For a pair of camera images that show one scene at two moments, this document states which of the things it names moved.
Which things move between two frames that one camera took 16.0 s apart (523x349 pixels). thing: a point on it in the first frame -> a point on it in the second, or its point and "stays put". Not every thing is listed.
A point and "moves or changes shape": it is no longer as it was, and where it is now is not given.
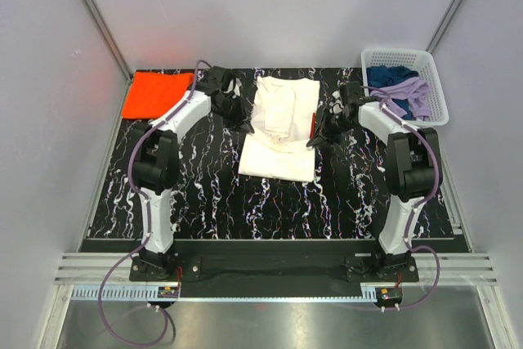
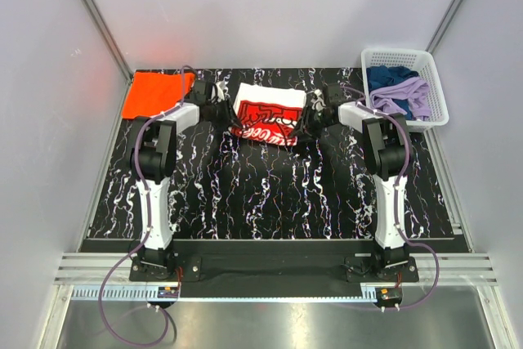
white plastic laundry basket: x=423 y=64 stays put
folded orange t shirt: x=149 y=92 stays put
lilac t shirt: x=413 y=91 stays put
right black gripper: x=319 y=138 -> x=304 y=126
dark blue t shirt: x=382 y=75 stays put
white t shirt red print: x=283 y=126 moves or changes shape
